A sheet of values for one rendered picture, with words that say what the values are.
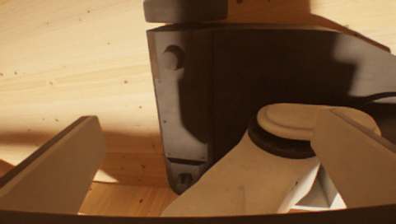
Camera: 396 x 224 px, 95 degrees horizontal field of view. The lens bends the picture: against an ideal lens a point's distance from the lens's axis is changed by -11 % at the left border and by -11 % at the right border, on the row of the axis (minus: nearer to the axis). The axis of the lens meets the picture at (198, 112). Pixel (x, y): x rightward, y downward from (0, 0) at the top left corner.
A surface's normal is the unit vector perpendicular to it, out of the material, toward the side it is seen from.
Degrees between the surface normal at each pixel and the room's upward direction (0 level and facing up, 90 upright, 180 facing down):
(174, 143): 0
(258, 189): 90
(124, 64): 0
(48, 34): 0
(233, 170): 90
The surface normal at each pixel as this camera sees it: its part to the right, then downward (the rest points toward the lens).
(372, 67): -0.21, 0.47
